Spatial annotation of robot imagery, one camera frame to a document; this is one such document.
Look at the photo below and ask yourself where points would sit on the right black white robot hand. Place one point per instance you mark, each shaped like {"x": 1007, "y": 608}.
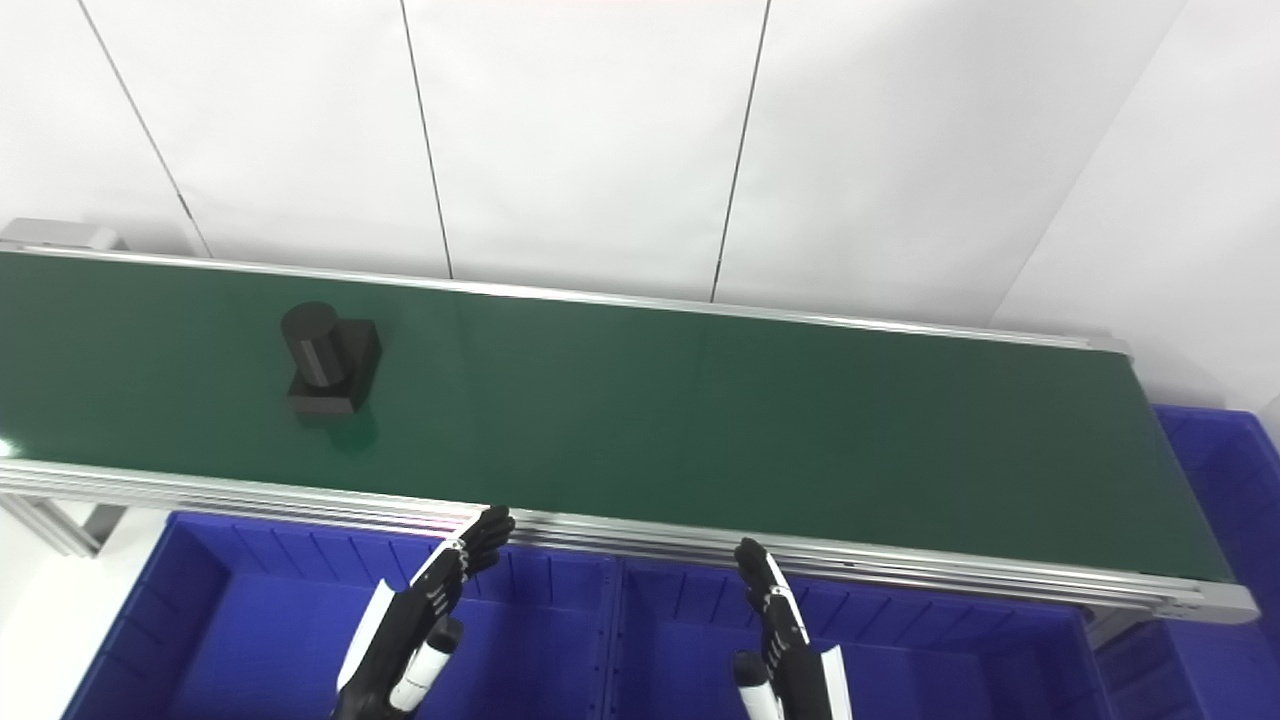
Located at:
{"x": 795, "y": 670}

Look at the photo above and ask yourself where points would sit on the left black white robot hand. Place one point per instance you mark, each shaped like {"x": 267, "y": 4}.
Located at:
{"x": 395, "y": 640}

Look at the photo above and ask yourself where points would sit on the black cylinder block part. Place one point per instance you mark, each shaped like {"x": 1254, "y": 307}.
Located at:
{"x": 325, "y": 360}

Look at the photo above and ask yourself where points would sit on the blue plastic bin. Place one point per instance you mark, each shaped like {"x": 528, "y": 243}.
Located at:
{"x": 1220, "y": 520}
{"x": 950, "y": 660}
{"x": 250, "y": 630}

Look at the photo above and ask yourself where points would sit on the green conveyor belt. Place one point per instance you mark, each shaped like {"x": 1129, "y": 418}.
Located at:
{"x": 650, "y": 537}
{"x": 700, "y": 420}

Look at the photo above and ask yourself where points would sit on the aluminium conveyor support leg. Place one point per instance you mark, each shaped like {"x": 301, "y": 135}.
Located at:
{"x": 60, "y": 525}
{"x": 1110, "y": 625}

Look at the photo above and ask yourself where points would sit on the grey conveyor motor box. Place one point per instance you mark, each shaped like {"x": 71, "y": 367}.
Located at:
{"x": 60, "y": 233}

